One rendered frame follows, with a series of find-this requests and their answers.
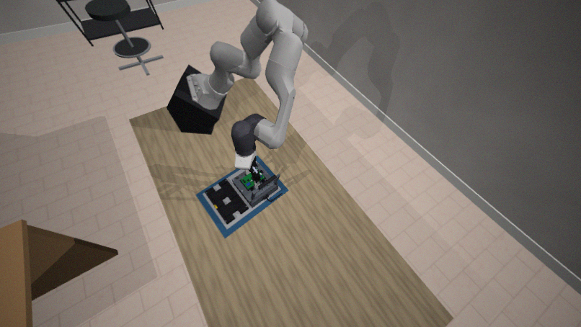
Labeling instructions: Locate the green circuit board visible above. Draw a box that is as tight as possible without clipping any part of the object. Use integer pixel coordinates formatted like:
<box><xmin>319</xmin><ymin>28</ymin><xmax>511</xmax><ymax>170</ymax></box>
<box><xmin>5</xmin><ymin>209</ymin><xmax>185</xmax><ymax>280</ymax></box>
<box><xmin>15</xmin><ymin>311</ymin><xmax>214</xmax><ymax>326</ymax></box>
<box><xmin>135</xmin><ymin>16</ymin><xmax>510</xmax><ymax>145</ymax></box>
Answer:
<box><xmin>240</xmin><ymin>172</ymin><xmax>265</xmax><ymax>189</ymax></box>

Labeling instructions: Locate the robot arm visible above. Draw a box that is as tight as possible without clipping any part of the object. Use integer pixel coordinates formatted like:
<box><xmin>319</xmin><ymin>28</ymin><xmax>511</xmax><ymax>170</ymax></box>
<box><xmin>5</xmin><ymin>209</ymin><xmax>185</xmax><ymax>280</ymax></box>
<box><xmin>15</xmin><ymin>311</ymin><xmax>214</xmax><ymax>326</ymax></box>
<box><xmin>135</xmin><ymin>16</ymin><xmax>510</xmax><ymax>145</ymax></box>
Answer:
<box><xmin>187</xmin><ymin>0</ymin><xmax>308</xmax><ymax>170</ymax></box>

